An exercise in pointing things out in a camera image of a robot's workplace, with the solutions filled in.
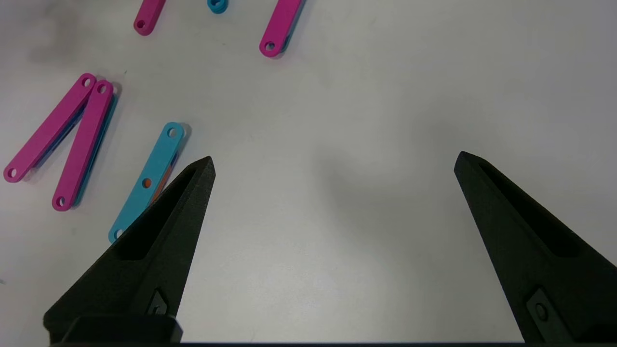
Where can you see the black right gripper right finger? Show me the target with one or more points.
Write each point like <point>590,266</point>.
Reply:
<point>530,250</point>

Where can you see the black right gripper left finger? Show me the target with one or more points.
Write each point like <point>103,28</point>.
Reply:
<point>159,226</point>

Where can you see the short pink bar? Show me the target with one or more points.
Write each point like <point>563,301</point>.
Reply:
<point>150,14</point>
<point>282,24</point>

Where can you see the long blue bar orange underside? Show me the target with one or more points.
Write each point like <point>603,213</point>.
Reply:
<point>154,164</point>

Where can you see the long pink bar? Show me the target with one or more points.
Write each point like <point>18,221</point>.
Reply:
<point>48,130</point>
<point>82,144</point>

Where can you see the short blue bar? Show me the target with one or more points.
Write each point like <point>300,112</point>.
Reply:
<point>217,5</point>

